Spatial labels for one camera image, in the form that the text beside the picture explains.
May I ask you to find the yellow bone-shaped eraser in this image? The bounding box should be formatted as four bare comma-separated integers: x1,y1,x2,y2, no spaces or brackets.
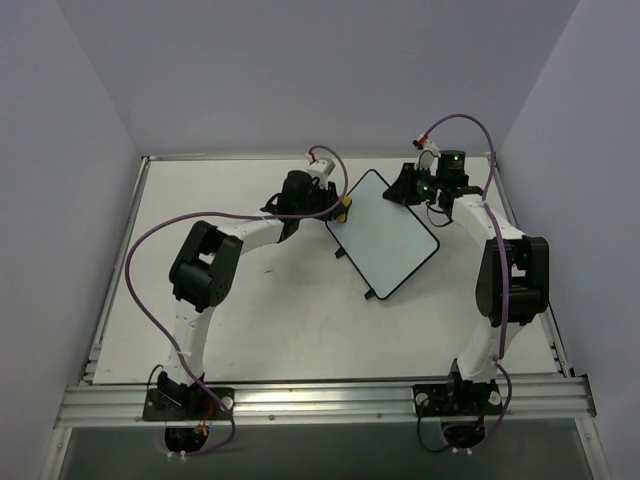
334,197,352,223

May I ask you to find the small black-framed whiteboard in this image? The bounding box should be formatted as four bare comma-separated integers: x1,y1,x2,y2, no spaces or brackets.
326,169,440,301

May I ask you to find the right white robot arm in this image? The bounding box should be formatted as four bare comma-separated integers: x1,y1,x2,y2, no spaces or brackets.
382,150,550,413

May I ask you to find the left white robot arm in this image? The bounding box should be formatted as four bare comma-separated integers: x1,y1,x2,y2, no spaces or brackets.
157,170,352,419

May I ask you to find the right thin black cable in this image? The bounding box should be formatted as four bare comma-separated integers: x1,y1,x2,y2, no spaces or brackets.
424,202,454,229

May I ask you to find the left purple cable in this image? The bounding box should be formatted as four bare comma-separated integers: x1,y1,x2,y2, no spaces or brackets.
124,144,351,459

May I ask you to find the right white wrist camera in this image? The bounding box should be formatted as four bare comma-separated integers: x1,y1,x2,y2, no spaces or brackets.
412,134,441,171

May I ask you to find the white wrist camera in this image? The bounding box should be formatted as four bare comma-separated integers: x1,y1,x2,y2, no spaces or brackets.
306,152,335,181
412,134,441,171

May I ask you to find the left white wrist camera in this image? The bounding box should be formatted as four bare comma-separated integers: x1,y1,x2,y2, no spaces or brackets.
306,152,335,181

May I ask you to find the aluminium front rail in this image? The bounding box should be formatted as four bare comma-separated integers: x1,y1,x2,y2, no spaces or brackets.
55,375,596,428

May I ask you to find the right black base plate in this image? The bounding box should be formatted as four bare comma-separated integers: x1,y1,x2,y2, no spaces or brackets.
412,381,503,417

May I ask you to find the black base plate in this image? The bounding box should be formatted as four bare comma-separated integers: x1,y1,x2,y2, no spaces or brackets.
141,387,235,422
412,381,503,417

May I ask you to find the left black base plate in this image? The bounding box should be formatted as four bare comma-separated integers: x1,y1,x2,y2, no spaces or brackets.
141,387,235,422

